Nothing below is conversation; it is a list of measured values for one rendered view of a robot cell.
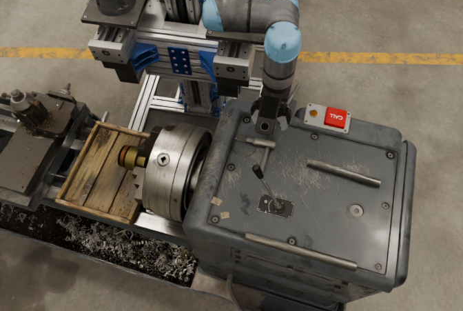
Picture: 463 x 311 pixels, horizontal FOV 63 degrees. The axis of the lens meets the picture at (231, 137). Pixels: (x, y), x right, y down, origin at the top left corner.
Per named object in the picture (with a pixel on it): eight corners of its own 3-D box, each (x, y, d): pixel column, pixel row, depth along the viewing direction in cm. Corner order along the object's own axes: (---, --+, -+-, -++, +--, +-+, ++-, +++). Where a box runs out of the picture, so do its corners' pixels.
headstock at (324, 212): (377, 178, 146) (421, 129, 112) (362, 309, 125) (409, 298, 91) (229, 141, 155) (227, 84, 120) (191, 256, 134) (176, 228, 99)
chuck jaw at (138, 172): (166, 173, 123) (152, 207, 117) (169, 179, 127) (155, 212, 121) (134, 164, 124) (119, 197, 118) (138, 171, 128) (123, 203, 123)
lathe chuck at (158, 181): (208, 141, 144) (193, 113, 114) (182, 223, 137) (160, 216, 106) (185, 134, 146) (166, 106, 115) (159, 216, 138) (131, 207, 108)
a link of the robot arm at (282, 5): (253, -15, 87) (249, 21, 82) (302, -13, 87) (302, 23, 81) (251, 11, 94) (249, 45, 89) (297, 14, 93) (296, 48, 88)
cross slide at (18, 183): (83, 102, 157) (78, 96, 153) (29, 197, 138) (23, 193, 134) (46, 93, 160) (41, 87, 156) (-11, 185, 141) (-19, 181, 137)
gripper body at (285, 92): (291, 94, 104) (297, 65, 93) (284, 120, 100) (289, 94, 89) (263, 87, 105) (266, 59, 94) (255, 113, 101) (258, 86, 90)
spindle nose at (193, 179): (219, 154, 137) (211, 139, 117) (202, 212, 132) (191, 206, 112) (211, 152, 137) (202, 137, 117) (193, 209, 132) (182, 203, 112)
